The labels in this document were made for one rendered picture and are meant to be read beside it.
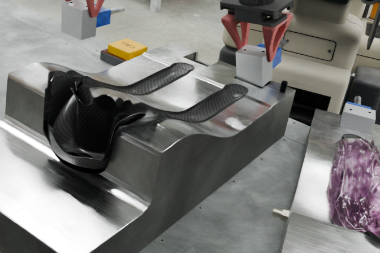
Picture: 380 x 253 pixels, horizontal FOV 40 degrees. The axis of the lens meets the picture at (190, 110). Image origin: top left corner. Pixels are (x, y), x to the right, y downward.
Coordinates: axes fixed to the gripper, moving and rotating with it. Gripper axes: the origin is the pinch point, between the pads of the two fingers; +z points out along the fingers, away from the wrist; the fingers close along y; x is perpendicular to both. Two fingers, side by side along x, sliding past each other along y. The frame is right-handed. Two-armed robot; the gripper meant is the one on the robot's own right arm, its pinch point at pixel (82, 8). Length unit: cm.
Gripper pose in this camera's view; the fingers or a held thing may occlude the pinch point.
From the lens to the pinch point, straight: 94.0
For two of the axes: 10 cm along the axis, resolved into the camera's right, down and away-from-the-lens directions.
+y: 8.1, 3.8, -4.6
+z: -1.3, 8.7, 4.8
